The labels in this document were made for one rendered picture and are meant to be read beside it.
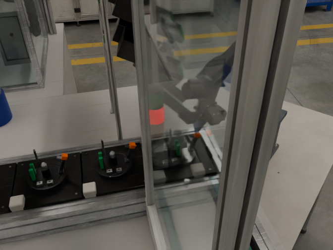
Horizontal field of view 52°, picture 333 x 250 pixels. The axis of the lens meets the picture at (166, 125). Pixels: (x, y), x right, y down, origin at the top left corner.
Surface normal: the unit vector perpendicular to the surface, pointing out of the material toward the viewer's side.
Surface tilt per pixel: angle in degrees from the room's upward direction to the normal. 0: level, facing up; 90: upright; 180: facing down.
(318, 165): 0
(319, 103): 0
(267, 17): 90
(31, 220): 90
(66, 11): 90
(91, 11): 90
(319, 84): 0
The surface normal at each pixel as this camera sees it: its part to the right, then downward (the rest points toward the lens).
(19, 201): -0.02, -0.79
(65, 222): 0.23, 0.59
